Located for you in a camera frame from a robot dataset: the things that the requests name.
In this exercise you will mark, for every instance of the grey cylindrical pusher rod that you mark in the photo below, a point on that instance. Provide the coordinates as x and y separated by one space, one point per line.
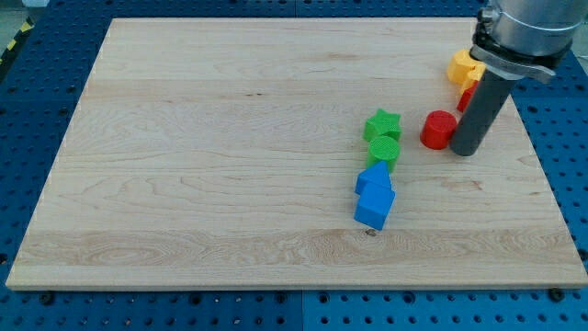
484 106

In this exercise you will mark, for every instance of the red cylinder block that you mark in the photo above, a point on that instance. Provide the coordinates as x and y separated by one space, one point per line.
439 126

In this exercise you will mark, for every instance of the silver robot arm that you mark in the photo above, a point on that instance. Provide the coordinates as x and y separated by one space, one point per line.
515 39

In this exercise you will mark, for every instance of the green star block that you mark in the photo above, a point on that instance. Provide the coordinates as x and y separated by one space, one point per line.
382 123

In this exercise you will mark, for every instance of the red block behind rod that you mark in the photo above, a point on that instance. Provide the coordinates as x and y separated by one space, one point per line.
466 97

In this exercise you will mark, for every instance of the yellow hexagon block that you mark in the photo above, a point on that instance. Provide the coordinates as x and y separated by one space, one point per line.
460 65

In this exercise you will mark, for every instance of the green cylinder block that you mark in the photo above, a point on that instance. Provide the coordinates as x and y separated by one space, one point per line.
383 149

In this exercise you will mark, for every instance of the blue triangle block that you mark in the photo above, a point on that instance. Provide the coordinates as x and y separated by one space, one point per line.
375 174

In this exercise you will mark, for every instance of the blue cube block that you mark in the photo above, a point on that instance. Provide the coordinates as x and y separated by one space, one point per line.
373 205

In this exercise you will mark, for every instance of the wooden board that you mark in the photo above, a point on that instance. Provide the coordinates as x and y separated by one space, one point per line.
222 154

